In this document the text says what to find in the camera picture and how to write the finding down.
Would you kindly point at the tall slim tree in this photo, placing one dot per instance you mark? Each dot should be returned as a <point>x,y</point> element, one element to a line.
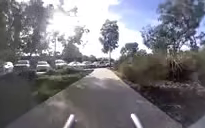
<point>109,35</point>

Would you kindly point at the grey concrete path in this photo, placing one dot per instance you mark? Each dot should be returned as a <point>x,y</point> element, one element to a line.
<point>100,96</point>

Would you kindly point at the row of bushes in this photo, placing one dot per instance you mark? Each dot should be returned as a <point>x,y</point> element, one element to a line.
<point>146,68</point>

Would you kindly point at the row of parked cars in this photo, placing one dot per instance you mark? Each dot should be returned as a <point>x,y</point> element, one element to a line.
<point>43,65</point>

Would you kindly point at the robot's own part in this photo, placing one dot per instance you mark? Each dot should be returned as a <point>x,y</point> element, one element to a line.
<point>136,121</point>
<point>69,121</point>

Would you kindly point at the row of trees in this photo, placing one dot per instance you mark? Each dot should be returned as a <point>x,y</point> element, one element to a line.
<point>30,30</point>

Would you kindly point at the brown mulch bed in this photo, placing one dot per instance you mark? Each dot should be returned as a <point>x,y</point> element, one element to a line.
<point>176,100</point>

